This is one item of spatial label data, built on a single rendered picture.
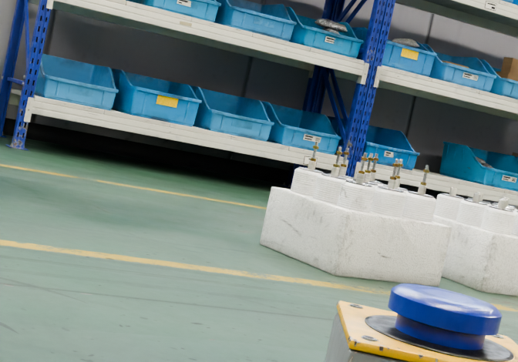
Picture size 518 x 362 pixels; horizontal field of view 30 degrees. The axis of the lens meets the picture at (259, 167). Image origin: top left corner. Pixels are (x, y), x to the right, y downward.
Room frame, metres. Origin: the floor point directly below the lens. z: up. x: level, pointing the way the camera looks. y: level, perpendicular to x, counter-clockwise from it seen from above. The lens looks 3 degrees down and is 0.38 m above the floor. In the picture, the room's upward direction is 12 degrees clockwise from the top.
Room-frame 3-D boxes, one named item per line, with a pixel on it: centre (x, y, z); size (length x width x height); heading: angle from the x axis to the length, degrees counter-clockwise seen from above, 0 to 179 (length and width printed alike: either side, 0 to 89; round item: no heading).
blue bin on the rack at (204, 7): (5.06, 0.63, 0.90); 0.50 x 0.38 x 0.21; 28
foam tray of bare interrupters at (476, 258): (3.16, -0.81, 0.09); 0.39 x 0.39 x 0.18; 29
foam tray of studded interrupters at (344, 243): (2.86, -0.32, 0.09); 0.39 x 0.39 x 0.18; 33
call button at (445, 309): (0.35, -0.08, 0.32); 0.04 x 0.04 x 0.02
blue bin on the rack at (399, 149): (5.63, -0.61, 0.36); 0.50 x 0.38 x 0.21; 27
